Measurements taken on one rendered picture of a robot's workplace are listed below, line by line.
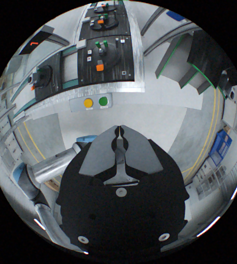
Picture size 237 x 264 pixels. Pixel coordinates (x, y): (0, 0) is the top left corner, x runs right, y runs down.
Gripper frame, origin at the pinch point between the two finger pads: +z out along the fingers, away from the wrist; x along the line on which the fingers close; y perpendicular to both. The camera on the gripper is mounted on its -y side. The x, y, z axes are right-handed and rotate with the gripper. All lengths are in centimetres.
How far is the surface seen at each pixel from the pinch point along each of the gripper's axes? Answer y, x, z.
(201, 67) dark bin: -14.0, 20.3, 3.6
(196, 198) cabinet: 592, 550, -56
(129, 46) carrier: -24.1, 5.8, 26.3
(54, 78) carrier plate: -15.8, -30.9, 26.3
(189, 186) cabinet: 596, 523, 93
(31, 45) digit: -29.1, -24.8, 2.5
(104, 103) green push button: 2.2, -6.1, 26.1
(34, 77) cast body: -19.9, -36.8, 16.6
